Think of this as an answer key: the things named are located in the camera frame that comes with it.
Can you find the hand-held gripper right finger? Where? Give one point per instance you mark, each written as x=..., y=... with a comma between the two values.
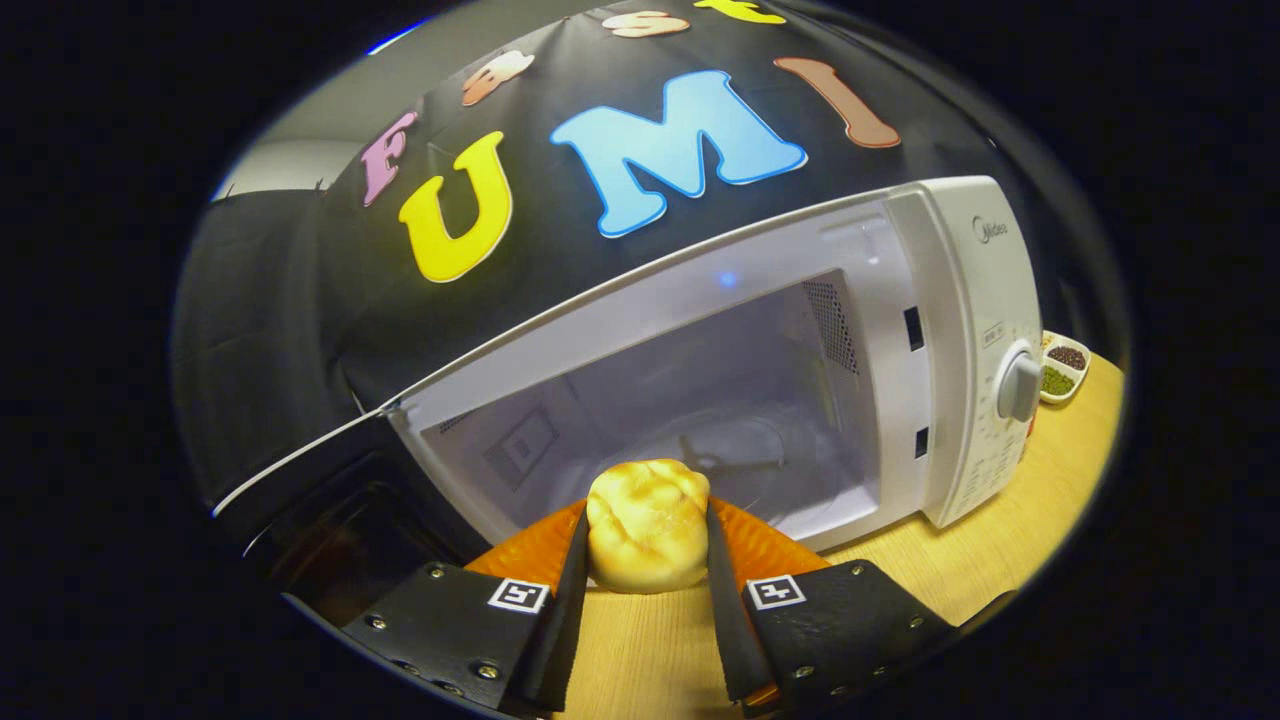
x=728, y=620

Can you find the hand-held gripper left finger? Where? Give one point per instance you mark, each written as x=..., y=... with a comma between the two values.
x=565, y=620

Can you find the golden bread roll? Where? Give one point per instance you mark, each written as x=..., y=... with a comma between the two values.
x=648, y=530

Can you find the white microwave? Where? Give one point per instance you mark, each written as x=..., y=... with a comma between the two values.
x=700, y=300

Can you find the white divided spice dish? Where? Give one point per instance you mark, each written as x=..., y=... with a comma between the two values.
x=1062, y=368

